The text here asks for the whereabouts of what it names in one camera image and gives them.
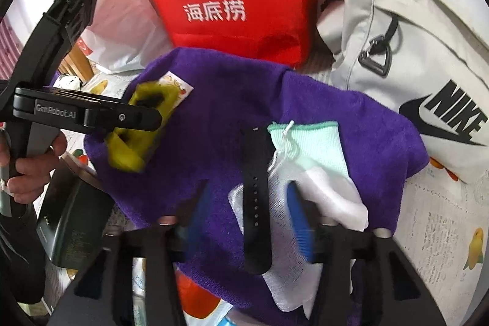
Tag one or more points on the fruit print sachet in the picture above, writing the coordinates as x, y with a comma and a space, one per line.
176, 87

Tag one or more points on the dark green tin box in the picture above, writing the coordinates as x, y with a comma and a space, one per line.
72, 223

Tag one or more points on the white plastic shopping bag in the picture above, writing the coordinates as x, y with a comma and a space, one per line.
114, 20

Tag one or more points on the yellow mesh pouch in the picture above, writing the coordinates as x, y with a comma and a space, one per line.
133, 140

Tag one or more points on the white sock with mint cuff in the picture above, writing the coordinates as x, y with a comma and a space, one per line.
324, 173

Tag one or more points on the grey waist bag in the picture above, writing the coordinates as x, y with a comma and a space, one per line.
420, 55

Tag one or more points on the person's left forearm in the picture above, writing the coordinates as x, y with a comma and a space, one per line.
15, 253

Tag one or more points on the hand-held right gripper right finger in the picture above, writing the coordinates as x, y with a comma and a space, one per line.
300, 223

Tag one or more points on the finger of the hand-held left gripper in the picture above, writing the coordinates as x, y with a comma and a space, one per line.
65, 28
126, 118

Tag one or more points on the white mesh bag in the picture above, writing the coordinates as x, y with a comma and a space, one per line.
282, 234

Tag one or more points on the purple towel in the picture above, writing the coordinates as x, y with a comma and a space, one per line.
214, 112

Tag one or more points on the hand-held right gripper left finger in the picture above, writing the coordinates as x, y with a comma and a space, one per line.
198, 207

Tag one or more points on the person's left hand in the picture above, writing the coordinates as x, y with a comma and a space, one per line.
36, 167

